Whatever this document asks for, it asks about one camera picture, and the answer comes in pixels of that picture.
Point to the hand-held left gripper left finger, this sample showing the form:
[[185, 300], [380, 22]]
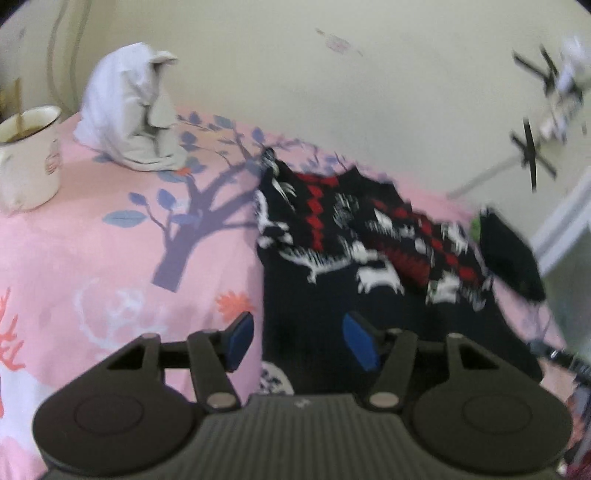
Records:
[[240, 339]]

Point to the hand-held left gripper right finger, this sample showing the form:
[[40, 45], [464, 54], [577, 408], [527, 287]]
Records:
[[362, 341]]

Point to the black patterned sweater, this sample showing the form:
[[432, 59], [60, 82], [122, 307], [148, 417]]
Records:
[[314, 300]]

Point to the green cloth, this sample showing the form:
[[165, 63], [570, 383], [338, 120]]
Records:
[[475, 227]]

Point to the black tape cross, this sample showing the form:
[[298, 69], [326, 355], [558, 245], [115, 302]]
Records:
[[531, 152], [549, 74]]

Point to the pink floral bed sheet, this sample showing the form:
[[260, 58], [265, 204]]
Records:
[[92, 258]]

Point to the light grey garment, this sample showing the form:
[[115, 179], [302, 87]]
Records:
[[120, 101]]

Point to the white enamel mug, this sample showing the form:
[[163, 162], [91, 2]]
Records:
[[27, 170]]

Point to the pink wall sticker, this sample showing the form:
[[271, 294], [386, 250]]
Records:
[[337, 44]]

